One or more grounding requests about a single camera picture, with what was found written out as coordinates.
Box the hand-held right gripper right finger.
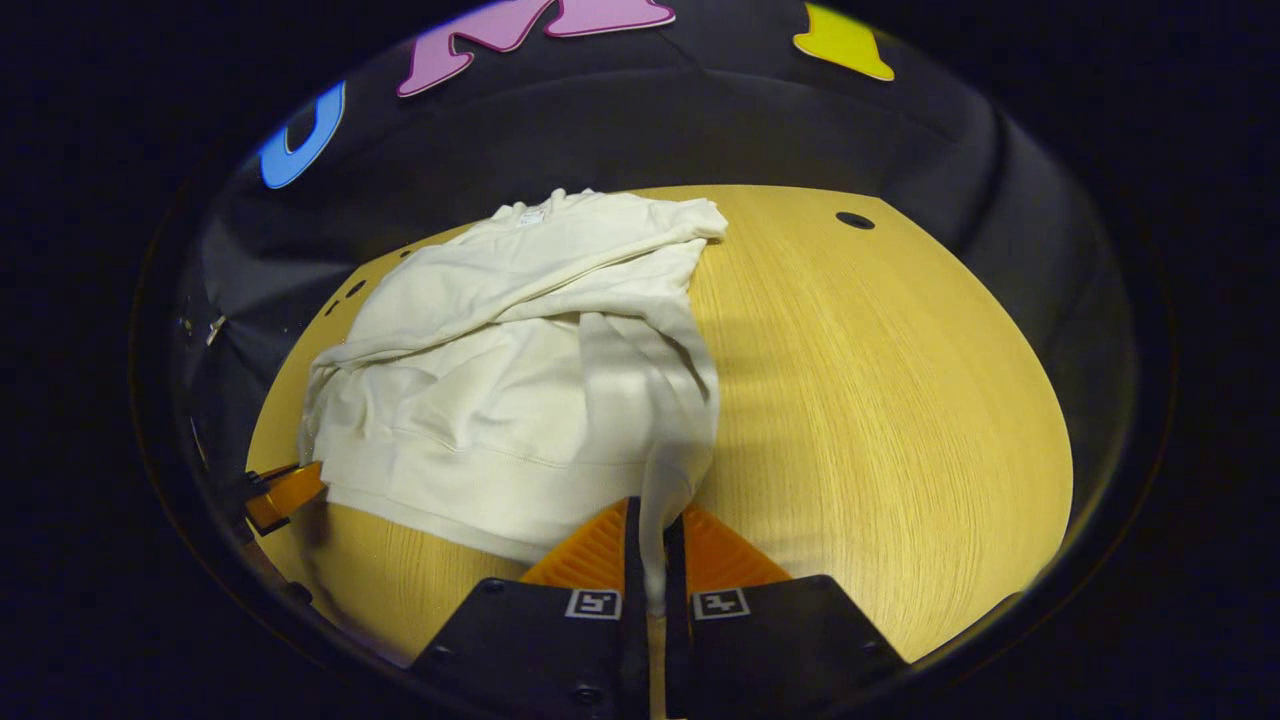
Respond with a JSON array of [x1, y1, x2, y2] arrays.
[[663, 503, 911, 720]]

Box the white sweatshirt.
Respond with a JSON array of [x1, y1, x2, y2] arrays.
[[298, 188, 730, 617]]

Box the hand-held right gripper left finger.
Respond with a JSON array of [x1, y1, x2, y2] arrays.
[[410, 497, 651, 720]]

